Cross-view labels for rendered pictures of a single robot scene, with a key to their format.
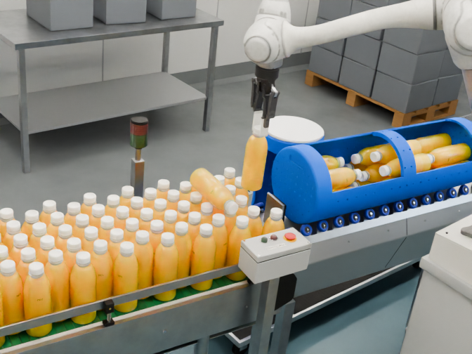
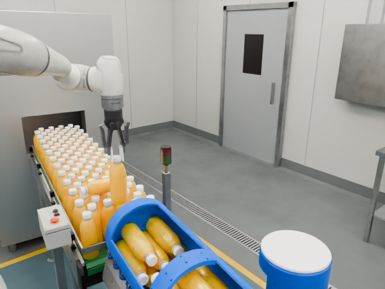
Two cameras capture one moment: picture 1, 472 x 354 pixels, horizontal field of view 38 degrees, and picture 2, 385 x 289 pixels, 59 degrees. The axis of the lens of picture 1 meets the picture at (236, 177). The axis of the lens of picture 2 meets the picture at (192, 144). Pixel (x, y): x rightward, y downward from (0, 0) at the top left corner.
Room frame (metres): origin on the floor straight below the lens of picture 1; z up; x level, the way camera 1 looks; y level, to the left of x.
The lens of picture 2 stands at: (2.44, -1.42, 1.88)
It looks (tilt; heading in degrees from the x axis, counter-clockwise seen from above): 19 degrees down; 93
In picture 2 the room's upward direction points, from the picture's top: 1 degrees clockwise
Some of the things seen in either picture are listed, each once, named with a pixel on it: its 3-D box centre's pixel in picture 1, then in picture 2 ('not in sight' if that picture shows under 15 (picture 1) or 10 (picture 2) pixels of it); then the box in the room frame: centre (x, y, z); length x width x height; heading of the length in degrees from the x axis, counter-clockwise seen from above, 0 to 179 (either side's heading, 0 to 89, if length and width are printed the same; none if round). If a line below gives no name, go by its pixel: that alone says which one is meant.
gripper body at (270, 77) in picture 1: (266, 79); (113, 118); (2.04, -0.06, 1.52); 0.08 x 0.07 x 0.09; 33
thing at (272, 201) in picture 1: (274, 213); not in sight; (2.12, -0.16, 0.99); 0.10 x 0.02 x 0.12; 34
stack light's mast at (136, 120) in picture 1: (138, 140); (165, 159); (2.21, 0.36, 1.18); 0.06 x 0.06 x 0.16
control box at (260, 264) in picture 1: (274, 254); (54, 226); (1.77, -0.15, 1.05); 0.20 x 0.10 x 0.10; 124
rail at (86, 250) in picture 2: not in sight; (127, 237); (2.08, -0.09, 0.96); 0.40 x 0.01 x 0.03; 34
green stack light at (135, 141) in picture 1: (138, 138); (165, 158); (2.21, 0.36, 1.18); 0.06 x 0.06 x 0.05
